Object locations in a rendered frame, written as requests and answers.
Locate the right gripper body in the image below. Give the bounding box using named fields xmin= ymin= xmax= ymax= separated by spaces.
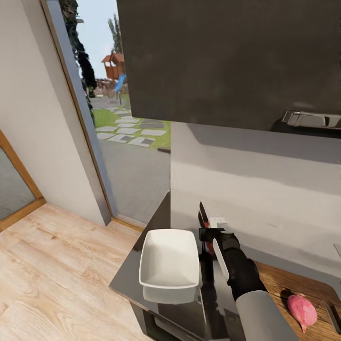
xmin=199 ymin=228 xmax=224 ymax=242

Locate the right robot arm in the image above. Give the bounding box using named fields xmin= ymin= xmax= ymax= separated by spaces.
xmin=199 ymin=217 xmax=301 ymax=341

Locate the cutting board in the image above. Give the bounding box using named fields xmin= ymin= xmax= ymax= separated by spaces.
xmin=254 ymin=260 xmax=341 ymax=341

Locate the vidalia onion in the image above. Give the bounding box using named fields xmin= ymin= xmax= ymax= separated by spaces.
xmin=288 ymin=294 xmax=317 ymax=333

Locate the parer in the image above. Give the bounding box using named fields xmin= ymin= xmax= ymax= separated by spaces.
xmin=200 ymin=202 xmax=210 ymax=228

